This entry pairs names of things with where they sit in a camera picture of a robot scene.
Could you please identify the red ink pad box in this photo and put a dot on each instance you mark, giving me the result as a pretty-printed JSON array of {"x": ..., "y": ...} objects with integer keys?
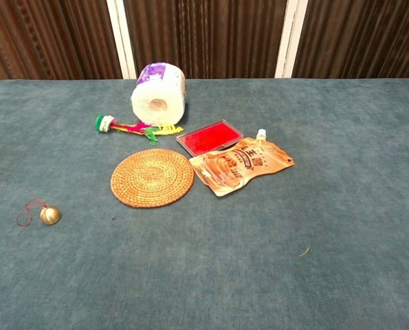
[{"x": 207, "y": 139}]

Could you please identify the orange spouted sauce pouch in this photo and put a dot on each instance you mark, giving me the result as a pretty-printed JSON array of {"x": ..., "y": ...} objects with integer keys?
[{"x": 231, "y": 165}]

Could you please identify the round woven rattan coaster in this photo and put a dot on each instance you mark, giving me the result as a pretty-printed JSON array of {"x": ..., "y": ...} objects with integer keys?
[{"x": 152, "y": 178}]

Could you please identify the wrapped white toilet paper roll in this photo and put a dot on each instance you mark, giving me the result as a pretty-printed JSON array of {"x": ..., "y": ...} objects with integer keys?
[{"x": 156, "y": 99}]

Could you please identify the brown pleated partition panel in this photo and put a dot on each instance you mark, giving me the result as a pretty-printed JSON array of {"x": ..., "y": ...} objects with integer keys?
[
  {"x": 46, "y": 38},
  {"x": 362, "y": 38},
  {"x": 204, "y": 34}
]

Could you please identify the small green thread scrap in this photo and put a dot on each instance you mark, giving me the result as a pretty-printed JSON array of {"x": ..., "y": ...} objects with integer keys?
[{"x": 305, "y": 253}]

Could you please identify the blue felt table cover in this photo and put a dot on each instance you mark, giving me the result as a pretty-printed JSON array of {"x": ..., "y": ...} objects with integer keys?
[{"x": 293, "y": 292}]

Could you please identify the white partition frame post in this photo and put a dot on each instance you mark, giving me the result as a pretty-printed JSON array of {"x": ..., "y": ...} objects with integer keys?
[
  {"x": 290, "y": 38},
  {"x": 121, "y": 38}
]

